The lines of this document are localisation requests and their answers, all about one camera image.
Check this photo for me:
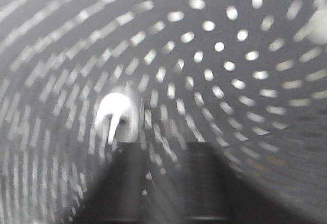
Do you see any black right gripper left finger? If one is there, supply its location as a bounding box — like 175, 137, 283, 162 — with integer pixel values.
73, 143, 144, 223

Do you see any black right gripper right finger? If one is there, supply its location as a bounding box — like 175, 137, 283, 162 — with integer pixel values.
184, 142, 311, 223

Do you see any black white rotary knob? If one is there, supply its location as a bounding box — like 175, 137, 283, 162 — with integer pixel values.
95, 86, 144, 145

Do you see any black perforated pegboard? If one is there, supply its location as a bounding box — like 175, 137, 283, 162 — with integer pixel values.
1, 0, 326, 223

